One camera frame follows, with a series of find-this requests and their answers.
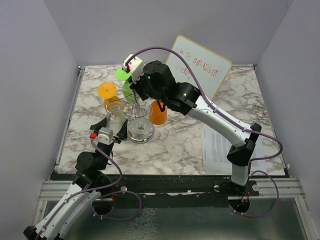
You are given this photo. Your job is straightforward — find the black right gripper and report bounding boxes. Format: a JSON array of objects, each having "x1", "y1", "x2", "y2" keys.
[{"x1": 127, "y1": 69, "x2": 166, "y2": 104}]

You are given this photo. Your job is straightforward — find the clear wine glass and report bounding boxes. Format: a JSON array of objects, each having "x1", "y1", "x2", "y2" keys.
[
  {"x1": 127, "y1": 102, "x2": 155, "y2": 144},
  {"x1": 106, "y1": 100, "x2": 126, "y2": 136}
]

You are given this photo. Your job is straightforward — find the green wine glass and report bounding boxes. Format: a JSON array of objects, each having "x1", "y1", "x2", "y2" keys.
[{"x1": 115, "y1": 67, "x2": 138, "y2": 104}]

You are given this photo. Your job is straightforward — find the orange wine glass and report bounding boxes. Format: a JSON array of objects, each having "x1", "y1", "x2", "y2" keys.
[
  {"x1": 97, "y1": 81, "x2": 123, "y2": 111},
  {"x1": 148, "y1": 100, "x2": 168, "y2": 125}
]

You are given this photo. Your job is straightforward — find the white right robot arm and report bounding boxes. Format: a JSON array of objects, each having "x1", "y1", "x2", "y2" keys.
[{"x1": 127, "y1": 57, "x2": 262, "y2": 196}]

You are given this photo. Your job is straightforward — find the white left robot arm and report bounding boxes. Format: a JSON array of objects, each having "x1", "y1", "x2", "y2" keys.
[{"x1": 23, "y1": 119, "x2": 128, "y2": 240}]

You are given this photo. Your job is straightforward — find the chrome wine glass rack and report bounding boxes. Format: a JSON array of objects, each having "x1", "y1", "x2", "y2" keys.
[{"x1": 104, "y1": 82, "x2": 155, "y2": 145}]

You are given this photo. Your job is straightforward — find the yellow framed whiteboard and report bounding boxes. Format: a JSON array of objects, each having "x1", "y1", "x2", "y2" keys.
[{"x1": 166, "y1": 35, "x2": 233, "y2": 100}]

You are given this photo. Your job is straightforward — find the printed paper sheets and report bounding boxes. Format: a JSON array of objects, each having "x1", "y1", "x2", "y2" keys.
[{"x1": 201, "y1": 128, "x2": 267, "y2": 175}]

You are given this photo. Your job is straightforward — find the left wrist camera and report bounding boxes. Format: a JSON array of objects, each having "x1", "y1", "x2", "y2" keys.
[{"x1": 89, "y1": 127, "x2": 114, "y2": 145}]

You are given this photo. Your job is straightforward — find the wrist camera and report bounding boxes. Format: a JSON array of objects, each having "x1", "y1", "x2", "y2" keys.
[
  {"x1": 122, "y1": 54, "x2": 144, "y2": 84},
  {"x1": 89, "y1": 127, "x2": 114, "y2": 145}
]

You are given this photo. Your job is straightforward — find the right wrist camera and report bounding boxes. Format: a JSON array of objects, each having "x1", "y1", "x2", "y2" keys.
[{"x1": 122, "y1": 54, "x2": 144, "y2": 84}]

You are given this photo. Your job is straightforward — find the black front mounting rail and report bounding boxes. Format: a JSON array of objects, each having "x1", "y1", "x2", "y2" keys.
[{"x1": 49, "y1": 174, "x2": 261, "y2": 208}]

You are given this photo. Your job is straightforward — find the aluminium table edge rail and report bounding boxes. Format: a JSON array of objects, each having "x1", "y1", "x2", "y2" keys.
[{"x1": 27, "y1": 65, "x2": 316, "y2": 240}]

